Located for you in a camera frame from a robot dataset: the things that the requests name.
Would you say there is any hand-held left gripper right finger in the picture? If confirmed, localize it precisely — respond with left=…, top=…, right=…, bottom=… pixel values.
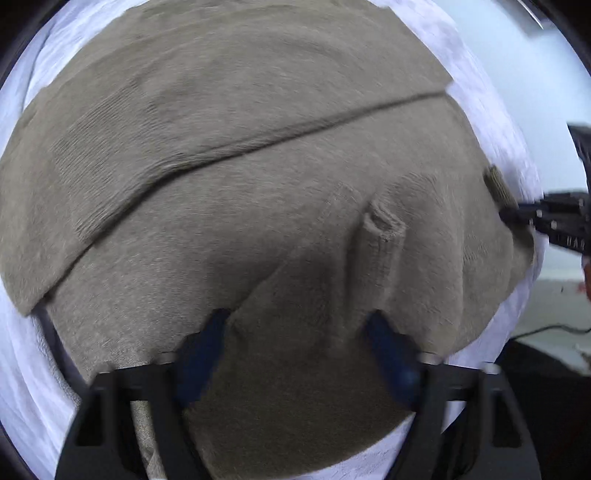
left=365, top=309, right=541, bottom=480

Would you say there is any lavender plush blanket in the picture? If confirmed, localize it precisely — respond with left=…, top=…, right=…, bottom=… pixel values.
left=0, top=0, right=548, bottom=480

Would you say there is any black cable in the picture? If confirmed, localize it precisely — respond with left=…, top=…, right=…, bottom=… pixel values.
left=512, top=324, right=591, bottom=341

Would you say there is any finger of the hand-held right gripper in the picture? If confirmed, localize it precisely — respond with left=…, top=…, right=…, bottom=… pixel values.
left=501, top=198, right=548, bottom=232

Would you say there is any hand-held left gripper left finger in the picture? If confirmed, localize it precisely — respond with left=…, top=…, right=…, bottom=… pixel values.
left=55, top=308, right=232, bottom=480

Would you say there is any brown knit sweater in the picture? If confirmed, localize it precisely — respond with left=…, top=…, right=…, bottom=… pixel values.
left=0, top=0, right=536, bottom=480

